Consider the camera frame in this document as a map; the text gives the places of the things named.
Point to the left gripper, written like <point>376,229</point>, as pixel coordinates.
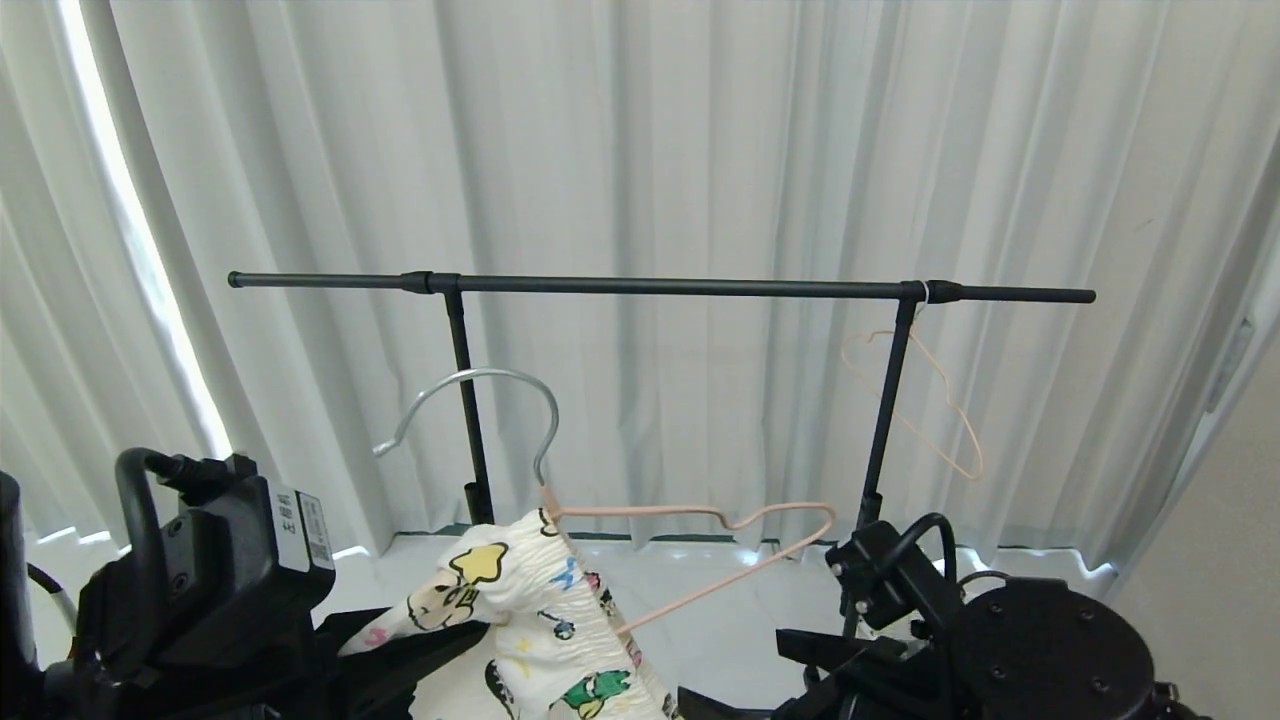
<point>250,690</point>

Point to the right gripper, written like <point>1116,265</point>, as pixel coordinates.
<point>870,680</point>

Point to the cream printed shirt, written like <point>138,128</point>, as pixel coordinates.
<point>560,620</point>

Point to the pink clothes hanger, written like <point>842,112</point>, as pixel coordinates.
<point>640,511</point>
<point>980,460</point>

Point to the black clothes rack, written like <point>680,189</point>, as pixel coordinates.
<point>680,287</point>

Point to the white curtain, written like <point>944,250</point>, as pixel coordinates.
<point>650,130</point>

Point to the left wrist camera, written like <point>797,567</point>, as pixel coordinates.
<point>230,560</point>

